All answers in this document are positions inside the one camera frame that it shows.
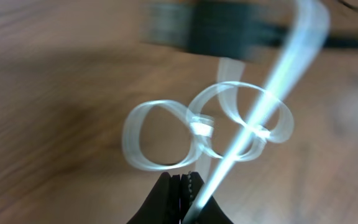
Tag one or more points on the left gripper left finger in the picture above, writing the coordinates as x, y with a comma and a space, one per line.
162, 205

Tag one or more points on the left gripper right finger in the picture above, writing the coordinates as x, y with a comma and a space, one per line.
190, 185

